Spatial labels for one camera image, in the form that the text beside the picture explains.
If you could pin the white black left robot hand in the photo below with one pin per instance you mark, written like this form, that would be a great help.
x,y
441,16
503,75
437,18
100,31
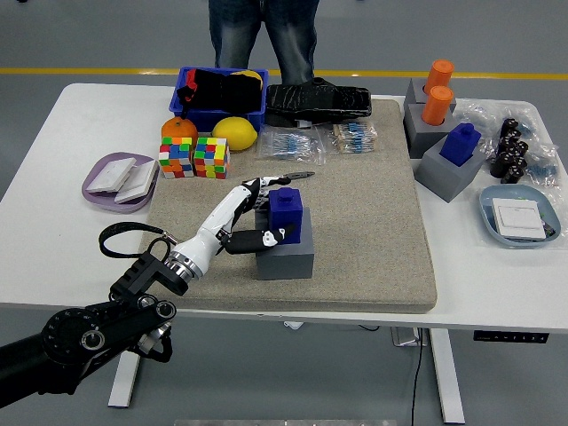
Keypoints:
x,y
213,226

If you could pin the blue square seal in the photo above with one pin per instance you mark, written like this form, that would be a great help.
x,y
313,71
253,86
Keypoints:
x,y
459,144
288,215

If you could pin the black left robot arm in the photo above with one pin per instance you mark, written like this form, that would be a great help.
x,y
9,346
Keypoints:
x,y
66,341

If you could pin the grey square seal holder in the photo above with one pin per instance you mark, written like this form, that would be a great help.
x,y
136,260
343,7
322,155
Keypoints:
x,y
421,137
286,264
444,177
415,93

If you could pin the orange cylinder seal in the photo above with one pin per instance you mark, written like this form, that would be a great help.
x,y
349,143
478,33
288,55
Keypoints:
x,y
437,106
440,73

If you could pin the colourful puzzle cube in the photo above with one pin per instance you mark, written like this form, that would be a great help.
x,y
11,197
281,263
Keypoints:
x,y
212,156
176,156

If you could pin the yellow lemon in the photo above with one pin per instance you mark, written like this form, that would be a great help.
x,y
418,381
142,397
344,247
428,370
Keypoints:
x,y
235,132

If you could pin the orange fruit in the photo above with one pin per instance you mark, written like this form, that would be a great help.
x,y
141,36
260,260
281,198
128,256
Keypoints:
x,y
177,128

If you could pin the black silver pen tool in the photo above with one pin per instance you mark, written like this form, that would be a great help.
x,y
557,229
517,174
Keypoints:
x,y
304,174

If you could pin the blue plastic bin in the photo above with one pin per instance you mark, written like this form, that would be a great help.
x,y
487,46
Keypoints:
x,y
208,117

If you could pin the clear bag of blue resistors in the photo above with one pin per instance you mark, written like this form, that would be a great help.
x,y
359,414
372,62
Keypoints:
x,y
355,136
288,144

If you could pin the purple tray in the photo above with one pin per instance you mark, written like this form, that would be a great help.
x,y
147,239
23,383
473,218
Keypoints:
x,y
95,199

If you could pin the black cloth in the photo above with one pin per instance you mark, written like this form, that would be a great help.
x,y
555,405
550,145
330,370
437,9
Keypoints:
x,y
222,89

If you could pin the beige fabric mat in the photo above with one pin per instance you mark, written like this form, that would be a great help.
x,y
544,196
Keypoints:
x,y
355,222

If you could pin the yellow object in bin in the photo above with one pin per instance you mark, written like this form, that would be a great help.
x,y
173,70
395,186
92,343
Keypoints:
x,y
248,73

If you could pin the black wrapped keyboard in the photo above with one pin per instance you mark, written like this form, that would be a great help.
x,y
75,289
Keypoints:
x,y
319,100

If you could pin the white table leg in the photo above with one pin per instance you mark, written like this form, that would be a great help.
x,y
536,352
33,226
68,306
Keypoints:
x,y
122,381
446,377

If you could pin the person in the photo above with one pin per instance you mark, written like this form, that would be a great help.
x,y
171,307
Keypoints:
x,y
231,35

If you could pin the grey box under table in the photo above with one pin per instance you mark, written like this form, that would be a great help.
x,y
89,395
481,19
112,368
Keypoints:
x,y
406,337

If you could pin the light blue tray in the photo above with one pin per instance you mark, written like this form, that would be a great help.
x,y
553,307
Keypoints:
x,y
488,213

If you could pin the clear bag of blue components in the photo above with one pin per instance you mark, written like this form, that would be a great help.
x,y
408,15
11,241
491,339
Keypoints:
x,y
479,115
543,171

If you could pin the black cylinder capacitor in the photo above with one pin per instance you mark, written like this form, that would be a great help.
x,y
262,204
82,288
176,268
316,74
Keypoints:
x,y
500,163
514,174
521,150
507,144
510,127

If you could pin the black table control panel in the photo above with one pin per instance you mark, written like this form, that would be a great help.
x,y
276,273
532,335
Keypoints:
x,y
510,337

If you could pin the small circuit board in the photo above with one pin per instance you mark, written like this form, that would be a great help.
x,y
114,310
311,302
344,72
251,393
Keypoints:
x,y
550,230

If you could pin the white switch panel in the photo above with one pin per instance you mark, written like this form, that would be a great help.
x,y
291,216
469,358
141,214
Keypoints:
x,y
139,182
519,218
113,173

